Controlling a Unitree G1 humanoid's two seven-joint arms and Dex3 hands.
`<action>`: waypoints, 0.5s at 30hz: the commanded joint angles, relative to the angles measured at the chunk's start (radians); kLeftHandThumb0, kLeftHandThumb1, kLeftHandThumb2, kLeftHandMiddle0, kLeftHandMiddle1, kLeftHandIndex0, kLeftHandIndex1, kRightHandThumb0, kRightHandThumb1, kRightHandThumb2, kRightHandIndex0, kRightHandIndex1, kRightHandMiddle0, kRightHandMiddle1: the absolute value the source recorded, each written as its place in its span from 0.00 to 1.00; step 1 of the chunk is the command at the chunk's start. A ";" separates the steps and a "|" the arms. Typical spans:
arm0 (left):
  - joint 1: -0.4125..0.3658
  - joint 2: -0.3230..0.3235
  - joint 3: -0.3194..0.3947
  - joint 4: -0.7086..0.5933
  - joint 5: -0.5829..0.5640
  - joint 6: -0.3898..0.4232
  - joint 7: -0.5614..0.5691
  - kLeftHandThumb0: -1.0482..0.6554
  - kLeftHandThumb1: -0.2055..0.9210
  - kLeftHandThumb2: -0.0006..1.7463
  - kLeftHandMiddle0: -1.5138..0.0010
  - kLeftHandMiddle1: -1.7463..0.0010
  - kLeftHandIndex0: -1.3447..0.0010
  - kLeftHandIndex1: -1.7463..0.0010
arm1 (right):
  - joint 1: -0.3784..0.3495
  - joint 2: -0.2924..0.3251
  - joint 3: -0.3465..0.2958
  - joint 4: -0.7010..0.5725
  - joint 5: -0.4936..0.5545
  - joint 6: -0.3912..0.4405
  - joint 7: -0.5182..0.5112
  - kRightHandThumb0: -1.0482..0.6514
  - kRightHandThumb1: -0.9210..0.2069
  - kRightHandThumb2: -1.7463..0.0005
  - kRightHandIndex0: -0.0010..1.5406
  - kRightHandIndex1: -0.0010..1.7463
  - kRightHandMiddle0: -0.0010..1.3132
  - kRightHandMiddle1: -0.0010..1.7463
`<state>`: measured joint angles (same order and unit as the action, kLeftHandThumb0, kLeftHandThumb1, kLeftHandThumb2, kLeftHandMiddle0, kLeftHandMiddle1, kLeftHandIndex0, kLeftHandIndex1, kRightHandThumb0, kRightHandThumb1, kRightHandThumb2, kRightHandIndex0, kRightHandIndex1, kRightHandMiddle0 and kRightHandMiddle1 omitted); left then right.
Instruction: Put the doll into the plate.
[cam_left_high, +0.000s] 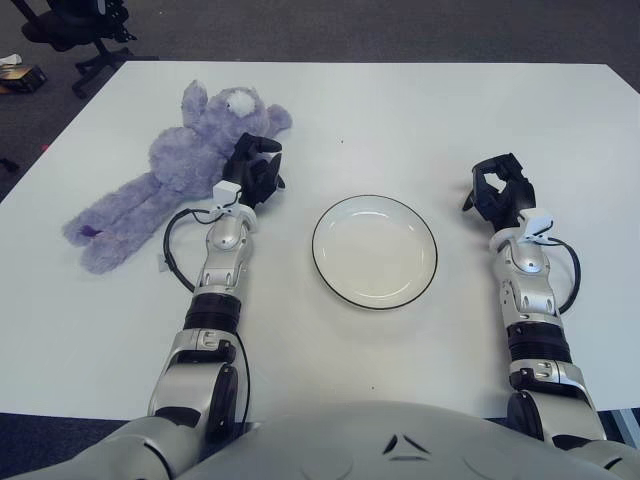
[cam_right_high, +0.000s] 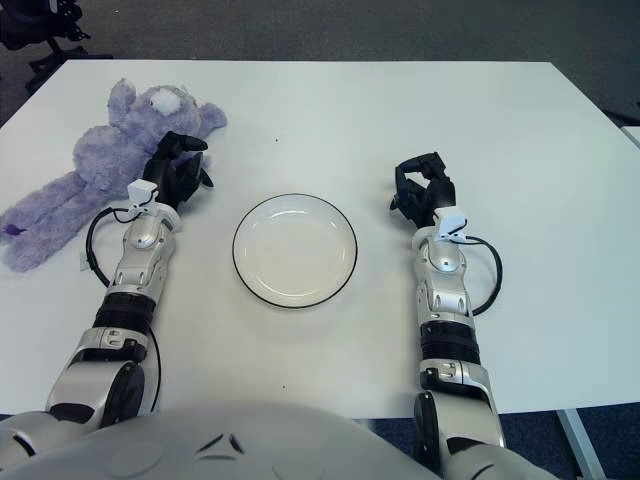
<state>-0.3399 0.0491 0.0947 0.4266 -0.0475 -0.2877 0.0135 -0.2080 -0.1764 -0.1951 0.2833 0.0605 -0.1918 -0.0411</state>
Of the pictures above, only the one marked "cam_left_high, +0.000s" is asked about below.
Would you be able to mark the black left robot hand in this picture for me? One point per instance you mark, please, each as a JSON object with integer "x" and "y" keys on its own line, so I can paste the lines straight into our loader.
{"x": 252, "y": 170}

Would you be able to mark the black office chair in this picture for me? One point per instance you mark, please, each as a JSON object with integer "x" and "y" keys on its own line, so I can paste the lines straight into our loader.
{"x": 65, "y": 30}

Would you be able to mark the grey robot torso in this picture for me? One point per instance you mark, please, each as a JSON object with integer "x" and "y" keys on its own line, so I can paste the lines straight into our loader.
{"x": 320, "y": 445}

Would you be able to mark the white paper scrap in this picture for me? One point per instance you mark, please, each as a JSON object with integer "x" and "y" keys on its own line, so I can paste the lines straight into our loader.
{"x": 10, "y": 60}

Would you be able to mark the white plate with black rim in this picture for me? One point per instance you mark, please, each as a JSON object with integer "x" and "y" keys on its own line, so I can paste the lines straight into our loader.
{"x": 375, "y": 255}

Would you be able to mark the yellow and black box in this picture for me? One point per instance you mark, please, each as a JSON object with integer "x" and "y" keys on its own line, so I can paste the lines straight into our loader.
{"x": 22, "y": 77}

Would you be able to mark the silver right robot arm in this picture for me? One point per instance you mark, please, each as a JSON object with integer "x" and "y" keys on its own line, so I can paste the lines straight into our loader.
{"x": 530, "y": 280}

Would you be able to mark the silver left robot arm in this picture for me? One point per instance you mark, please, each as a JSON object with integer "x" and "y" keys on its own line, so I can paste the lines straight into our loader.
{"x": 220, "y": 275}

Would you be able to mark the purple plush bunny doll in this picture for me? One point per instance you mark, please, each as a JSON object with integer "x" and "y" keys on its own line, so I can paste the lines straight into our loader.
{"x": 175, "y": 155}

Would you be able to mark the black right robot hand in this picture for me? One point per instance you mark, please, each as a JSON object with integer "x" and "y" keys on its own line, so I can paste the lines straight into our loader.
{"x": 505, "y": 197}

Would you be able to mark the grey metal table leg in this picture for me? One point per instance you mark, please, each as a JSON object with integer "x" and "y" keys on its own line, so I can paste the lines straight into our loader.
{"x": 625, "y": 425}

